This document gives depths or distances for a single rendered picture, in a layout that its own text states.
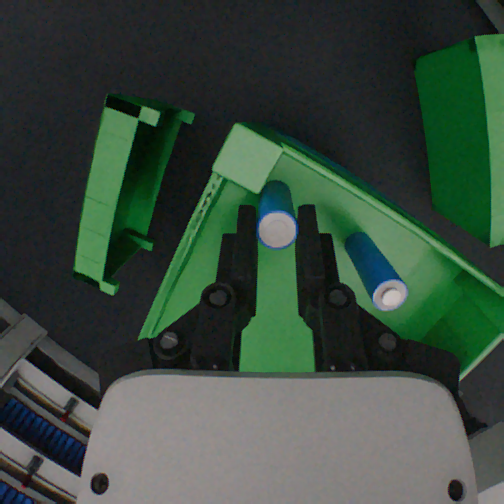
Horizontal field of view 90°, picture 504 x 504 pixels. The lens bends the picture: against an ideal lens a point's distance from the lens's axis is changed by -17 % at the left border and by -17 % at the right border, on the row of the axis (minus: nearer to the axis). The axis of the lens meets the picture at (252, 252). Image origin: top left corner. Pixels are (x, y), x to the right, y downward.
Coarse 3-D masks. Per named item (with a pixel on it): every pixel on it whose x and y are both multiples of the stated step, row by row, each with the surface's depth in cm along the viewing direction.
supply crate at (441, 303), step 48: (240, 144) 10; (288, 144) 14; (240, 192) 18; (336, 192) 18; (192, 240) 14; (336, 240) 19; (384, 240) 19; (432, 240) 14; (192, 288) 22; (288, 288) 21; (432, 288) 20; (480, 288) 17; (144, 336) 17; (288, 336) 23; (432, 336) 21; (480, 336) 17
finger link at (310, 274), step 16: (304, 208) 12; (304, 224) 12; (304, 240) 11; (320, 240) 12; (304, 256) 11; (320, 256) 11; (304, 272) 10; (320, 272) 10; (336, 272) 11; (304, 288) 11; (320, 288) 10; (304, 304) 11; (304, 320) 12; (368, 320) 10; (320, 336) 11; (368, 336) 9; (384, 336) 9; (368, 352) 9; (384, 352) 9; (400, 352) 9
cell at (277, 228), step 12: (264, 192) 16; (276, 192) 15; (288, 192) 16; (264, 204) 14; (276, 204) 13; (288, 204) 14; (264, 216) 12; (276, 216) 12; (288, 216) 12; (264, 228) 13; (276, 228) 12; (288, 228) 13; (264, 240) 13; (276, 240) 13; (288, 240) 13
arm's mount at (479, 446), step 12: (492, 432) 45; (480, 444) 45; (492, 444) 43; (480, 456) 43; (492, 456) 42; (480, 468) 42; (492, 468) 40; (480, 480) 40; (492, 480) 38; (480, 492) 39; (492, 492) 38
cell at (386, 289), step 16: (352, 240) 18; (368, 240) 18; (352, 256) 17; (368, 256) 16; (384, 256) 16; (368, 272) 15; (384, 272) 14; (368, 288) 14; (384, 288) 13; (400, 288) 13; (384, 304) 14; (400, 304) 14
